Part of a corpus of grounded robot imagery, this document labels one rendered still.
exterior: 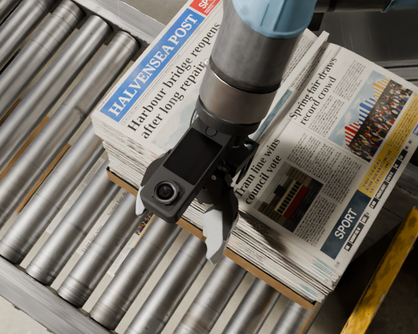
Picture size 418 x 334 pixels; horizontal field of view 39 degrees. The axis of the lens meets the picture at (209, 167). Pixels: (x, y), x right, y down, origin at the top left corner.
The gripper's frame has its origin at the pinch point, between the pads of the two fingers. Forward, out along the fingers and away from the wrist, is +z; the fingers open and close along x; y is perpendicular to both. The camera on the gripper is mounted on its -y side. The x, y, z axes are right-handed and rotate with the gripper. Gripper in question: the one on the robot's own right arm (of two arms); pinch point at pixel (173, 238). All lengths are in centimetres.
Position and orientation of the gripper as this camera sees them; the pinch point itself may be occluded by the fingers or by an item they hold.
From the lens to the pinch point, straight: 73.4
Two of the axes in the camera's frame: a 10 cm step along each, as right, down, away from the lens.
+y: 4.8, -4.7, 7.4
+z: -2.8, 7.1, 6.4
